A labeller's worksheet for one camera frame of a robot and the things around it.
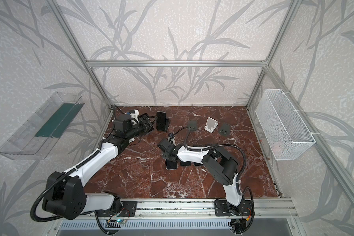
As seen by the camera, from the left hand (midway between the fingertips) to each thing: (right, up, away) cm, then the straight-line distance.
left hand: (157, 117), depth 80 cm
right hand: (+4, -19, +14) cm, 24 cm away
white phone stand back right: (+33, -5, +21) cm, 40 cm away
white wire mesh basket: (+58, -8, -19) cm, 62 cm away
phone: (+15, -29, +9) cm, 34 cm away
